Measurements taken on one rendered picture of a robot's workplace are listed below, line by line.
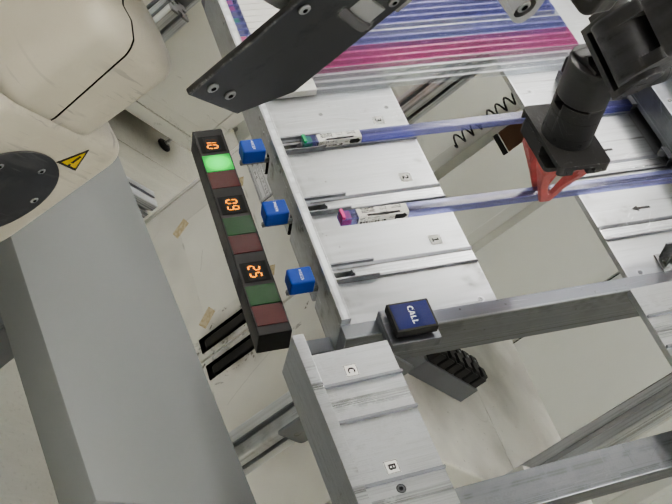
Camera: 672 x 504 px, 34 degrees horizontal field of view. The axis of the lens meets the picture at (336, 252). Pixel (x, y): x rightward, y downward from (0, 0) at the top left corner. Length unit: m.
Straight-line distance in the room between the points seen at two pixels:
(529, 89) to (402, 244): 0.38
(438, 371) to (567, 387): 1.69
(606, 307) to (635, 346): 1.90
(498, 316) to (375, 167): 0.27
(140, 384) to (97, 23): 0.45
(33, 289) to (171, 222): 0.96
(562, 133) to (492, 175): 2.51
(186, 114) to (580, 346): 1.33
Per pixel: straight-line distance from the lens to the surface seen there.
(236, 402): 1.76
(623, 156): 1.59
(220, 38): 1.66
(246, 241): 1.35
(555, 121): 1.24
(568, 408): 3.33
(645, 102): 1.64
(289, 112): 1.51
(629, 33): 1.15
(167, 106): 2.92
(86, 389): 1.04
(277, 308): 1.29
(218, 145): 1.46
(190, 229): 1.97
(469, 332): 1.33
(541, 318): 1.36
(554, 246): 3.52
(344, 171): 1.44
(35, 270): 1.09
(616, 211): 1.50
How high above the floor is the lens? 1.16
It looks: 18 degrees down
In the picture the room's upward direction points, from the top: 54 degrees clockwise
